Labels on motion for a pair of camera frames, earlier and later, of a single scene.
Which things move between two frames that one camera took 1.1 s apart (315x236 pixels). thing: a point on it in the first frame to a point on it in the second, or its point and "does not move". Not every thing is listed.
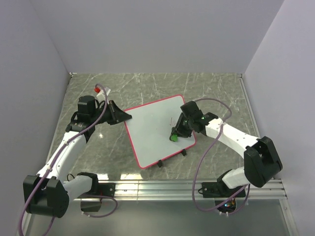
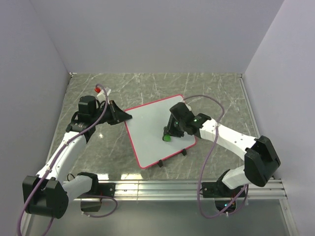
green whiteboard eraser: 174,137 to 167,138
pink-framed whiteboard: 150,129 does not move
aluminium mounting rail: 186,191 does not move
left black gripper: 117,115 does not move
